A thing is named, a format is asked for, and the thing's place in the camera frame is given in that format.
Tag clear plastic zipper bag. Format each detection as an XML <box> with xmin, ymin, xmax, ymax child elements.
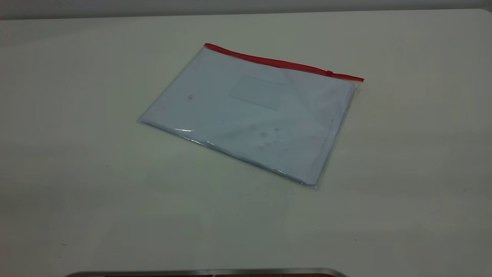
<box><xmin>138</xmin><ymin>43</ymin><xmax>364</xmax><ymax>189</ymax></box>

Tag silver metal frame bar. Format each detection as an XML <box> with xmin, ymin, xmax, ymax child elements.
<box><xmin>65</xmin><ymin>268</ymin><xmax>349</xmax><ymax>277</ymax></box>

